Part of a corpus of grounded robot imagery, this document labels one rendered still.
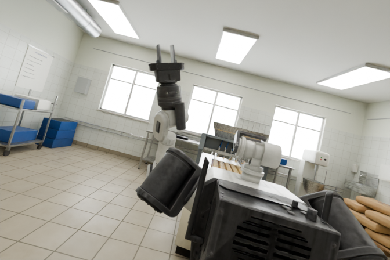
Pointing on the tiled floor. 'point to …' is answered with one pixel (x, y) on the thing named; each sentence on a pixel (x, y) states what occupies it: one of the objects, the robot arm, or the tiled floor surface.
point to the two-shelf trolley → (20, 125)
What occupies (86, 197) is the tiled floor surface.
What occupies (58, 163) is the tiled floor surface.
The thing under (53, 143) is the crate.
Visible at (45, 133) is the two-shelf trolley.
